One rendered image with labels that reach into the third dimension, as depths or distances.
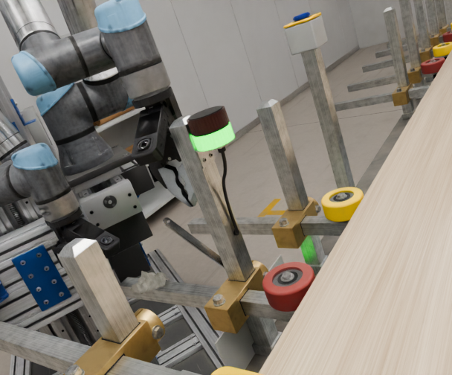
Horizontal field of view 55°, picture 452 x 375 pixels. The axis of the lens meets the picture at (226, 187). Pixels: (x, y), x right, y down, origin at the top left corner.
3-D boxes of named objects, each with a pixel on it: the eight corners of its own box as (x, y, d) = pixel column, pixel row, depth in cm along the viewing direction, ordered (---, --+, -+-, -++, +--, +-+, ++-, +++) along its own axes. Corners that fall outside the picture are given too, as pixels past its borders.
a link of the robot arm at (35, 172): (18, 149, 90) (53, 137, 89) (42, 195, 94) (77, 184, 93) (-2, 161, 83) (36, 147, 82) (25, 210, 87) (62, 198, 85)
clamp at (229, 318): (212, 329, 73) (202, 306, 71) (250, 280, 83) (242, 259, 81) (239, 335, 70) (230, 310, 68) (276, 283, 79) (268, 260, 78)
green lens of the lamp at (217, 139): (189, 152, 65) (184, 139, 64) (211, 138, 69) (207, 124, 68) (221, 148, 61) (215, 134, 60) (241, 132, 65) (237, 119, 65)
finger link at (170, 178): (199, 195, 84) (182, 151, 80) (191, 209, 78) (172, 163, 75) (185, 198, 85) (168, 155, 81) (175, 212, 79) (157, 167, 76)
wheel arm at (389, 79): (349, 94, 200) (346, 85, 199) (351, 91, 203) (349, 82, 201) (453, 74, 174) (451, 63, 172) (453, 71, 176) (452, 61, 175)
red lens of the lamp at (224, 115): (183, 138, 64) (178, 123, 63) (206, 123, 68) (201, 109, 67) (215, 132, 60) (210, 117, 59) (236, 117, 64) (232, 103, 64)
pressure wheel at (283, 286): (273, 347, 68) (251, 289, 64) (294, 312, 74) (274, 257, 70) (320, 356, 63) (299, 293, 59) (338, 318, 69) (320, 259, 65)
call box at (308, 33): (291, 59, 103) (282, 26, 101) (302, 51, 108) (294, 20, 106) (318, 51, 99) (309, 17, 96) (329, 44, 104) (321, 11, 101)
